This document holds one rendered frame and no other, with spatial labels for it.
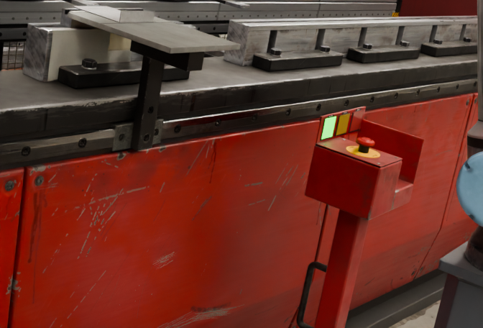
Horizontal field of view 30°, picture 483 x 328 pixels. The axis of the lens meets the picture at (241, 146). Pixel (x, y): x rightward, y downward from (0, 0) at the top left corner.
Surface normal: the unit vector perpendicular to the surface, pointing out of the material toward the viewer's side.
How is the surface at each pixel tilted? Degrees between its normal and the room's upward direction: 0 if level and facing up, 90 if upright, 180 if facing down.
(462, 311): 90
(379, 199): 90
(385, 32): 90
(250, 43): 90
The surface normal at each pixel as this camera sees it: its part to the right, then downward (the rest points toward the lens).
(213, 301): 0.76, 0.34
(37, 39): -0.63, 0.12
